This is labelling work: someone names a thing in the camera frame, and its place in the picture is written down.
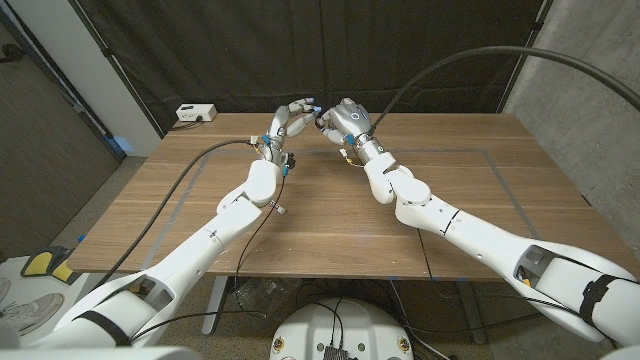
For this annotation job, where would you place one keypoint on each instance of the white robot torso base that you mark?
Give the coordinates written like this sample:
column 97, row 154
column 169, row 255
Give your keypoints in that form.
column 342, row 330

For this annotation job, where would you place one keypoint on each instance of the black device on torso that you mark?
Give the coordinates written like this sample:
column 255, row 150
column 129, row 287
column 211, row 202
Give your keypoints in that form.
column 335, row 353

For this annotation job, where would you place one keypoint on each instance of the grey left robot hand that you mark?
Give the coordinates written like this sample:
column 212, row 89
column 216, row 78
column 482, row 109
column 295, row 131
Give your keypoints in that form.
column 277, row 132

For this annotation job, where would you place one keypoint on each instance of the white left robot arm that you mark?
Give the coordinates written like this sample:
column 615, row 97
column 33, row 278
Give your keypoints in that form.
column 200, row 250

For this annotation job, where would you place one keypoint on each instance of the black backdrop stand pole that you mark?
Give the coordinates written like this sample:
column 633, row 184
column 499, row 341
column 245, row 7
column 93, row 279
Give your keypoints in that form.
column 115, row 65
column 525, row 30

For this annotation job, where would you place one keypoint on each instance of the red and white marker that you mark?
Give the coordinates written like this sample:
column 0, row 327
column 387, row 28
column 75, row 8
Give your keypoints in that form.
column 277, row 206

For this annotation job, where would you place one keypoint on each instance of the grey table leg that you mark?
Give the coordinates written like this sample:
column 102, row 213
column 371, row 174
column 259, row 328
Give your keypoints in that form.
column 472, row 310

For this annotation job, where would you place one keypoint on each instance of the white table leg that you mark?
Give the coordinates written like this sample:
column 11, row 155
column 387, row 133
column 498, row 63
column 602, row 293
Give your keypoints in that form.
column 215, row 305

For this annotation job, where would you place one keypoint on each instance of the clear plastic bag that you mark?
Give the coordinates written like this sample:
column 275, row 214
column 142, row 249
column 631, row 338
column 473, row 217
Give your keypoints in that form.
column 260, row 295

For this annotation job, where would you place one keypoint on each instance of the yellow and black foot pedal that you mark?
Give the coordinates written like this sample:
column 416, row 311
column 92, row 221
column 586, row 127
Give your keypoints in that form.
column 42, row 262

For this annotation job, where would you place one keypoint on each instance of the white power outlet box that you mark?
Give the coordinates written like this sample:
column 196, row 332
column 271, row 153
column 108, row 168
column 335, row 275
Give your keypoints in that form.
column 196, row 112

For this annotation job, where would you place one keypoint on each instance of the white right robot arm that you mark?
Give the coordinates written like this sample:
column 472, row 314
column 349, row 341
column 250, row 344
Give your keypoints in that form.
column 490, row 240

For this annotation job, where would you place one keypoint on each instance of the grey sneaker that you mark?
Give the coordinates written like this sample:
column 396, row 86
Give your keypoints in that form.
column 30, row 312
column 3, row 287

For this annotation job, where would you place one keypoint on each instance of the grey tape outline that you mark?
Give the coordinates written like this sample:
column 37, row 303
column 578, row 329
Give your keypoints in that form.
column 450, row 149

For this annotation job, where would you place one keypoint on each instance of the black backdrop curtain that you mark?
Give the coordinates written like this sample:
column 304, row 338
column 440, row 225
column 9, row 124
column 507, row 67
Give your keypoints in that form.
column 225, row 50

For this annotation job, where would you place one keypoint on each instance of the white floor mat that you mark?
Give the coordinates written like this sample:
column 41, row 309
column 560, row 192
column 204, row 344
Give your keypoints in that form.
column 15, row 272

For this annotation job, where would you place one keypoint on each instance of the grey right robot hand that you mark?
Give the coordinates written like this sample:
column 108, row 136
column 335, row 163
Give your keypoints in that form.
column 350, row 120

